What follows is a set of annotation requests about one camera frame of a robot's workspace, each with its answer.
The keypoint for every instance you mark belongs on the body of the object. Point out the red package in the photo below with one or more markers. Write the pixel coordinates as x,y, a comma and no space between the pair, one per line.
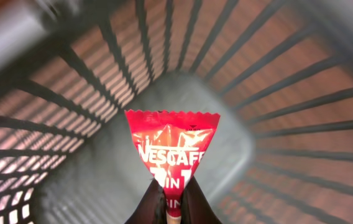
171,145

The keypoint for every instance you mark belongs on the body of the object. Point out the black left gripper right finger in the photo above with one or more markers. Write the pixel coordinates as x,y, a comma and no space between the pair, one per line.
195,209

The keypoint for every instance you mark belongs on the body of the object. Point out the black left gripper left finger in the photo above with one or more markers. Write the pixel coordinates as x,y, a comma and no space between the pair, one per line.
152,207

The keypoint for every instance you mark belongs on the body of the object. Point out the grey plastic shopping basket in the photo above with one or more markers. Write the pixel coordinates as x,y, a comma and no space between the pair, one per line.
280,74

